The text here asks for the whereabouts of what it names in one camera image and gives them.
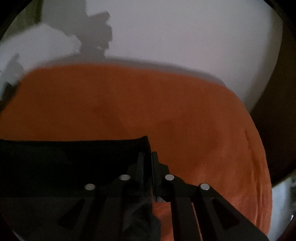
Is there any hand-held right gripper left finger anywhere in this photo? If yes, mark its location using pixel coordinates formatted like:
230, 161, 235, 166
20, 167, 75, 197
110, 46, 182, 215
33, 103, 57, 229
35, 152, 153, 241

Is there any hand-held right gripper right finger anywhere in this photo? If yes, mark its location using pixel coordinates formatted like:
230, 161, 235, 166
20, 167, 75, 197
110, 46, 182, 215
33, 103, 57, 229
151, 152, 270, 241

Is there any black garment with white labels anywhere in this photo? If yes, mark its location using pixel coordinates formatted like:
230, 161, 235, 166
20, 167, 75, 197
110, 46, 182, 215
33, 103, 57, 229
0, 136, 162, 241

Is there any orange blanket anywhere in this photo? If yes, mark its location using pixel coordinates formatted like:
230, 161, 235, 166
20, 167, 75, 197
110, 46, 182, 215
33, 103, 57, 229
0, 64, 271, 241

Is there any brown wooden wardrobe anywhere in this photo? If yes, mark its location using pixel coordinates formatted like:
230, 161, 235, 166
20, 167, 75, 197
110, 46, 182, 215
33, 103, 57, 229
248, 14, 296, 186

